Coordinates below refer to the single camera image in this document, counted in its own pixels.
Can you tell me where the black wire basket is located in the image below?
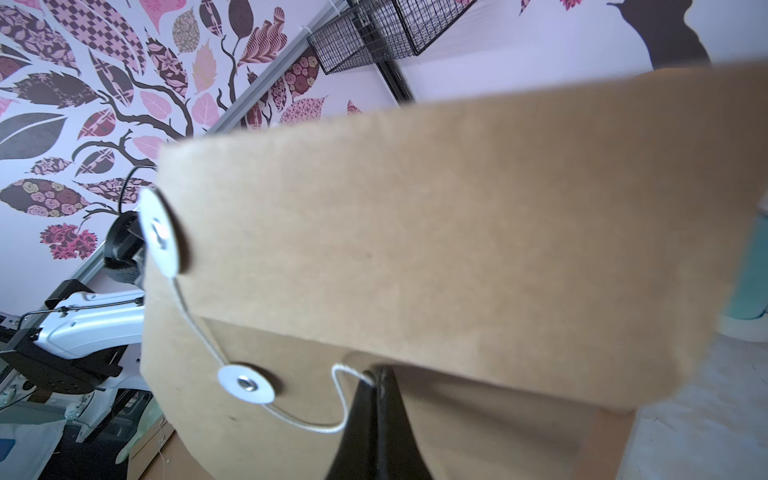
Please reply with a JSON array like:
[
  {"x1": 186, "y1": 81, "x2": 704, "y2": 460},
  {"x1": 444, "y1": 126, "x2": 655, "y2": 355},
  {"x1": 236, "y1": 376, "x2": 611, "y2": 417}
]
[{"x1": 307, "y1": 0, "x2": 474, "y2": 75}]

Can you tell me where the mint green toaster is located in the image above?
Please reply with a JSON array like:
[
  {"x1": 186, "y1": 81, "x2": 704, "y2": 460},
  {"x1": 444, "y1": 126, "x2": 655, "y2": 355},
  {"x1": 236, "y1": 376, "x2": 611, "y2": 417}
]
[{"x1": 718, "y1": 213, "x2": 767, "y2": 343}]

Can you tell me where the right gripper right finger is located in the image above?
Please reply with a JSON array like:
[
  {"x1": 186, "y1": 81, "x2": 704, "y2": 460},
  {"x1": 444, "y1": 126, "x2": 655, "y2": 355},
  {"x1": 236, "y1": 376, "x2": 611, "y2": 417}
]
[{"x1": 376, "y1": 366, "x2": 432, "y2": 479}]

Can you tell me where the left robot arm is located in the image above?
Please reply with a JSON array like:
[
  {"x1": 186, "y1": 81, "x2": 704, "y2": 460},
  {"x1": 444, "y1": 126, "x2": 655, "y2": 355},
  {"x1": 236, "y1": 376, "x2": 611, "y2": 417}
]
[{"x1": 1, "y1": 211, "x2": 148, "y2": 442}]

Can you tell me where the brown file bag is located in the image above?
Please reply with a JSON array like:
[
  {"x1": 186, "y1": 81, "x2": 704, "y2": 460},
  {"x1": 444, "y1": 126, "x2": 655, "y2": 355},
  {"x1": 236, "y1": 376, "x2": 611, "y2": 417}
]
[
  {"x1": 140, "y1": 62, "x2": 767, "y2": 479},
  {"x1": 137, "y1": 432, "x2": 214, "y2": 480}
]

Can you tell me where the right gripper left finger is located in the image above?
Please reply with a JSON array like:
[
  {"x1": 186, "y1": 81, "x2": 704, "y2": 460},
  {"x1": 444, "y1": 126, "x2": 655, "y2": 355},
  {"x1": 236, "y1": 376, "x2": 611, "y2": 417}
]
[{"x1": 326, "y1": 371, "x2": 377, "y2": 480}]

